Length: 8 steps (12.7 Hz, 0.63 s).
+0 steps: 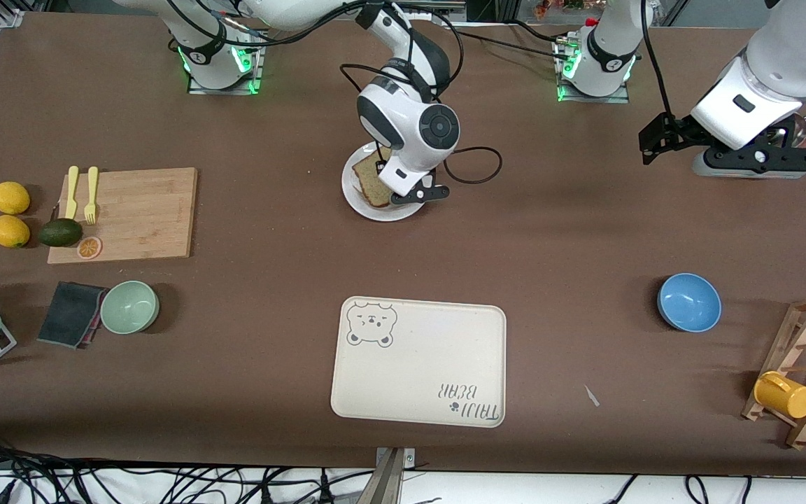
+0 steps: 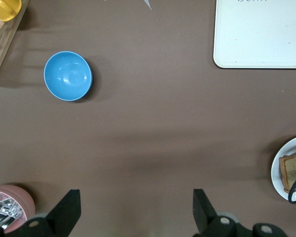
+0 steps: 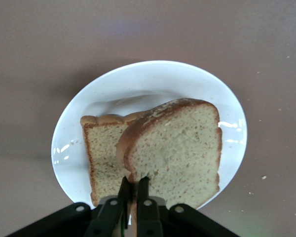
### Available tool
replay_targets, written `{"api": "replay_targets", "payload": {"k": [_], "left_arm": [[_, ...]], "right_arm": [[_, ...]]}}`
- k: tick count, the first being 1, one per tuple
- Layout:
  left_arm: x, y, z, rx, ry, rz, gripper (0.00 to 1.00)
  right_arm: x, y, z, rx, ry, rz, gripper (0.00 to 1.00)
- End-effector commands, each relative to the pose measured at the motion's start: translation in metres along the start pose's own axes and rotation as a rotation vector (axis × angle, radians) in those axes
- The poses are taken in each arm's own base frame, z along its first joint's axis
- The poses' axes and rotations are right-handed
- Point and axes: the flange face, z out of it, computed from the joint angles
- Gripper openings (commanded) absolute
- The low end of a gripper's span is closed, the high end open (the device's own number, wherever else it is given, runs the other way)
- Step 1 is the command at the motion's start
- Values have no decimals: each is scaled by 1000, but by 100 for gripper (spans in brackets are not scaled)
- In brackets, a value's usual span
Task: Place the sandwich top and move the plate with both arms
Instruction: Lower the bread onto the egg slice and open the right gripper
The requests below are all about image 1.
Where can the dark green avocado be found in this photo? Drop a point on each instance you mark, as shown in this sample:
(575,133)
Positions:
(60,233)

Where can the wooden cutting board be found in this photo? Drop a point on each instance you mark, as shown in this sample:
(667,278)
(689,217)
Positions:
(137,217)

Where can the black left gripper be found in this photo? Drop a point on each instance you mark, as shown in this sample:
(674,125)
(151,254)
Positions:
(675,133)

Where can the wooden cup drying rack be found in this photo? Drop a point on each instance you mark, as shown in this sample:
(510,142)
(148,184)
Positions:
(800,435)

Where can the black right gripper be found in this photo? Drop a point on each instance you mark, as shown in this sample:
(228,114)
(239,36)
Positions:
(381,166)

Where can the yellow lemon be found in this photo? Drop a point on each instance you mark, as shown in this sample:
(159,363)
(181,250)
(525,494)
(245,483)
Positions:
(11,198)
(10,232)

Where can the dark grey folded cloth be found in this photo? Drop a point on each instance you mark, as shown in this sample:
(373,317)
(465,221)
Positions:
(67,315)

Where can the cream bear print tray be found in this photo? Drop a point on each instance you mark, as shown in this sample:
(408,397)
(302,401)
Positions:
(417,364)

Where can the grey metal frame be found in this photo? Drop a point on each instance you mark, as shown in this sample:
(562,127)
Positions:
(487,8)

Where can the white round plate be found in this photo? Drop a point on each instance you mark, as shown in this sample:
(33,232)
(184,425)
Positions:
(375,214)

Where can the toy orange slice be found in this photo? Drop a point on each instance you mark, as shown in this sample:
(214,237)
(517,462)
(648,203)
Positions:
(89,248)

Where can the yellow mug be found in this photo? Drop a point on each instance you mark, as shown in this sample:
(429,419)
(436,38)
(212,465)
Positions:
(788,399)

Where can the metal clamp bracket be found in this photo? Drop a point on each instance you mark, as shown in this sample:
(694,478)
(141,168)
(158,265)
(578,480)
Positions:
(389,483)

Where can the colourful artificial flowers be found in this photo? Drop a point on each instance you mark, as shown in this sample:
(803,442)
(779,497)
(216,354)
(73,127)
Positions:
(557,5)

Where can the pale green bowl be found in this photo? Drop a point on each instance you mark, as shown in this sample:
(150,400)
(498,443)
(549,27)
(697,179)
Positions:
(130,308)

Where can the blue bowl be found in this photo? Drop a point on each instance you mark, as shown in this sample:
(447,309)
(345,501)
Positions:
(690,302)

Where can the small white paper scrap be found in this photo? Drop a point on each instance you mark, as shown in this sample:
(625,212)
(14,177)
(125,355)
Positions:
(591,395)

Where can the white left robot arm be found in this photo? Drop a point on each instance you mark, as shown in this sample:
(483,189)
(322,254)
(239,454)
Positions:
(781,49)

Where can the yellow plastic knife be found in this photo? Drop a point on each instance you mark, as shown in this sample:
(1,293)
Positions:
(71,199)

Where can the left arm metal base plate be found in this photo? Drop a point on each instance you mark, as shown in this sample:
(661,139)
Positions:
(613,99)

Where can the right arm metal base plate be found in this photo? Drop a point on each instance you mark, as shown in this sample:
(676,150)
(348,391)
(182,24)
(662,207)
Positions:
(260,63)

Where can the yellow plastic fork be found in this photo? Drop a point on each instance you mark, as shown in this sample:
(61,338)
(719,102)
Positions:
(91,210)

